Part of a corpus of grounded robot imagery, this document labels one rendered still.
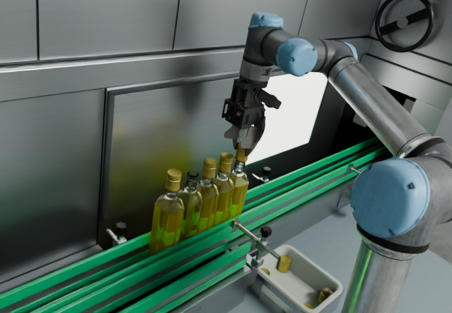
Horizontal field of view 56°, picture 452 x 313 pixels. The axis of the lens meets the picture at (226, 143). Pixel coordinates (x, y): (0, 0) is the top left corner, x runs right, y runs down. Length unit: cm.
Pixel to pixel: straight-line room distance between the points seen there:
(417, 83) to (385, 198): 110
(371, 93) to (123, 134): 55
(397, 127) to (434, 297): 86
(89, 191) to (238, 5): 60
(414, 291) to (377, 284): 83
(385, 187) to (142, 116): 58
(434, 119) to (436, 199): 105
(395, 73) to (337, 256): 73
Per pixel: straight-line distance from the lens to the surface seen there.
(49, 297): 107
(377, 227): 70
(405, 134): 86
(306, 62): 91
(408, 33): 175
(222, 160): 110
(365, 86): 93
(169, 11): 101
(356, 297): 81
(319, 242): 160
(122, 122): 100
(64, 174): 103
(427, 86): 174
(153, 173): 114
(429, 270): 172
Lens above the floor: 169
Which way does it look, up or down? 27 degrees down
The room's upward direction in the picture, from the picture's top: 12 degrees clockwise
